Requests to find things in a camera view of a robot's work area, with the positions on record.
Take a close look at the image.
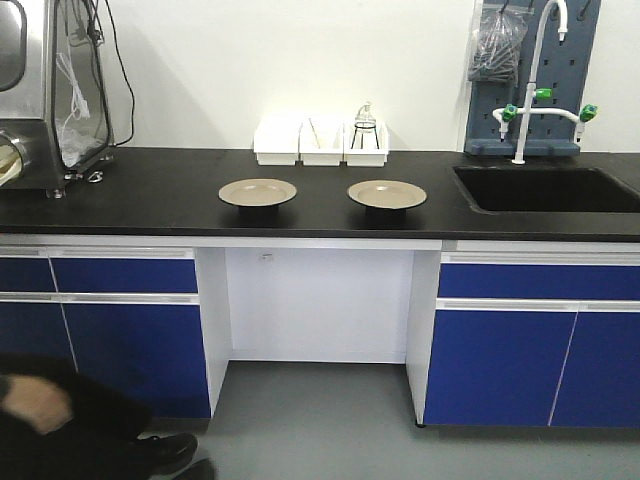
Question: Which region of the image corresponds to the person in black clothes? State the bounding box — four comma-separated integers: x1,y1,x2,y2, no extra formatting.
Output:
1,353,154,479

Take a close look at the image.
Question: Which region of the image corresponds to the blue pegboard drying rack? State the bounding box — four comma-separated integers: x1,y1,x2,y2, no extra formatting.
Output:
464,1,601,157

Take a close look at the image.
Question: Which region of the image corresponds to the white bin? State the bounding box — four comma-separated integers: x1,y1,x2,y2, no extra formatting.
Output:
299,117,344,167
253,118,301,166
343,122,389,167

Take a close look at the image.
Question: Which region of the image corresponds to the blue cabinet right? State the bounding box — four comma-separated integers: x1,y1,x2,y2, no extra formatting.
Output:
417,253,639,429

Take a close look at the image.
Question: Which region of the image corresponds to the red stirring rod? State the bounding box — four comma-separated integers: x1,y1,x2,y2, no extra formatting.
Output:
307,117,321,149

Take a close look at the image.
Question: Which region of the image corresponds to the glass alcohol lamp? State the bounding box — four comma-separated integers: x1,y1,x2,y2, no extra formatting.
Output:
354,102,376,131

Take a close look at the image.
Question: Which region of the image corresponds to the blue cabinet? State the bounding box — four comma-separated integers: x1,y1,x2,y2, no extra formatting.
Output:
1,249,212,418
417,253,639,429

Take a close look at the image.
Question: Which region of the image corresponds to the white bin right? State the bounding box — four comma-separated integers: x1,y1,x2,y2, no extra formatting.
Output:
343,122,389,167

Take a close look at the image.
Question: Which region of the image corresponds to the blue cabinet left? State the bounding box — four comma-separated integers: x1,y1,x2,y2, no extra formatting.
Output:
1,249,212,418

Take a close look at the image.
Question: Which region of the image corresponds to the black lab sink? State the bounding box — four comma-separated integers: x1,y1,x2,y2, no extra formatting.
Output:
454,167,639,213

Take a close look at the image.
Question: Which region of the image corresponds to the black power cable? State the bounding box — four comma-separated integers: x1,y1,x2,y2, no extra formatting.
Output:
78,0,136,148

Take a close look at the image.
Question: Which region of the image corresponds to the white bin middle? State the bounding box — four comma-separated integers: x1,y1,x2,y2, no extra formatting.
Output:
299,117,344,167

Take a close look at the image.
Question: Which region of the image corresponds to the black wire tripod stand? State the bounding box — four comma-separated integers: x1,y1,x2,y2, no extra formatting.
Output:
351,122,379,150

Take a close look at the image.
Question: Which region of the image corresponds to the black shoe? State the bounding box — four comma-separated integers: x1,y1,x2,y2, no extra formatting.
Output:
132,433,199,475

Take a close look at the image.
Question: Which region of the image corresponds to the plastic bag of pegs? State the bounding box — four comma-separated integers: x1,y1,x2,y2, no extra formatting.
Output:
467,1,530,83

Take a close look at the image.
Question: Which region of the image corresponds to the white bin left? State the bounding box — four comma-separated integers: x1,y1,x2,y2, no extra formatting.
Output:
253,118,301,166

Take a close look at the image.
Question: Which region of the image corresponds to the beige plate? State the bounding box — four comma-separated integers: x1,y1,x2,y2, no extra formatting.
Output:
347,179,428,215
218,178,298,210

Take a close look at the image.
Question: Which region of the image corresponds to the stainless steel glove box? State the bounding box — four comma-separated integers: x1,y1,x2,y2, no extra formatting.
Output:
1,0,112,198

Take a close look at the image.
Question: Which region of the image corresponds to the white lab faucet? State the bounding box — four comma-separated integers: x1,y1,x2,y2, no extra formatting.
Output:
492,0,598,165

